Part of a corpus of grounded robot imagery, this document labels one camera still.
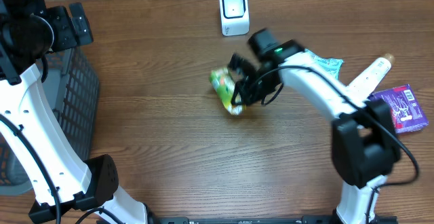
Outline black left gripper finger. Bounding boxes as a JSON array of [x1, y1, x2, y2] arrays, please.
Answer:
[[69, 2, 88, 24], [77, 22, 94, 45]]

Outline yellow green Pokka drink pouch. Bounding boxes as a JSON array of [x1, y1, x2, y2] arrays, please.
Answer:
[[210, 67, 245, 115]]

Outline teal wet wipes pack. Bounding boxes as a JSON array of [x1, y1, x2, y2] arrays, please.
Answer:
[[304, 49, 344, 79]]

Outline white tube with gold cap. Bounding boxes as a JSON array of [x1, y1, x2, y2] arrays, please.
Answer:
[[347, 54, 395, 99]]

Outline purple pad package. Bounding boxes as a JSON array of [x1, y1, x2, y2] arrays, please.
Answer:
[[368, 84, 429, 134]]

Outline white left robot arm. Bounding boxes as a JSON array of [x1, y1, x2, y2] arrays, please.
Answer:
[[1, 0, 155, 224]]

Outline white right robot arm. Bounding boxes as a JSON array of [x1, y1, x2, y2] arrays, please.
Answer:
[[228, 29, 402, 223]]

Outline white barcode scanner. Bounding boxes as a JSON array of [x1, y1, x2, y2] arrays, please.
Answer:
[[219, 0, 250, 37]]

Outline grey plastic shopping basket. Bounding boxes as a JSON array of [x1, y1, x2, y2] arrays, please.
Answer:
[[1, 48, 100, 195]]

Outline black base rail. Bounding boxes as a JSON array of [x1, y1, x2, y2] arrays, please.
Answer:
[[96, 215, 398, 224]]

